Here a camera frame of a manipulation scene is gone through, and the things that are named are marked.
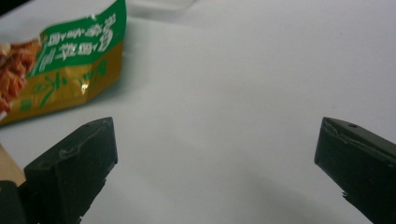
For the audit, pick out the green and gold snack packet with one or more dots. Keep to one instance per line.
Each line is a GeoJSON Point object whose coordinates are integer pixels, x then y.
{"type": "Point", "coordinates": [62, 59]}

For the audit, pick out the tan cardboard piece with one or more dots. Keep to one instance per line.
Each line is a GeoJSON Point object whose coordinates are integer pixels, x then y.
{"type": "Point", "coordinates": [9, 166]}

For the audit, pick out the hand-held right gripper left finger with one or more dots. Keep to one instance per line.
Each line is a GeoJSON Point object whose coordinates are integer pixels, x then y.
{"type": "Point", "coordinates": [71, 168]}

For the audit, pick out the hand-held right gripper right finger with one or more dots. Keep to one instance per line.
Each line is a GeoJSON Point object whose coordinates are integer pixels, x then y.
{"type": "Point", "coordinates": [361, 165]}

